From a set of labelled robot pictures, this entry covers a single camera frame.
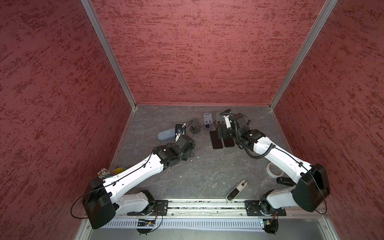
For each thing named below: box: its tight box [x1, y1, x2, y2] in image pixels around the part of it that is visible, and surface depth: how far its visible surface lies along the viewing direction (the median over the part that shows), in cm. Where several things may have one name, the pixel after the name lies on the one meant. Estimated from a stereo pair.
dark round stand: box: [189, 118, 202, 135], surface depth 106 cm
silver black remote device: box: [225, 179, 248, 203], surface depth 78 cm
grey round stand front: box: [202, 113, 214, 131], surface depth 105 cm
